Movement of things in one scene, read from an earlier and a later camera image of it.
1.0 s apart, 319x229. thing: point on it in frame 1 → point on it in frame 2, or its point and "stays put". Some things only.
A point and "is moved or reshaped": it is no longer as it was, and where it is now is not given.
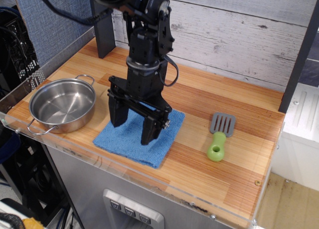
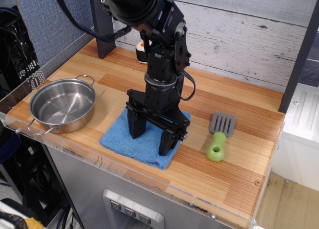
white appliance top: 301,120 stays put
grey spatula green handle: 222,125 stays put
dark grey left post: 104,29 stays put
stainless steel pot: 62,105 stays put
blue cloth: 126,139 is moved or reshaped
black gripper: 142,90 → 160,104
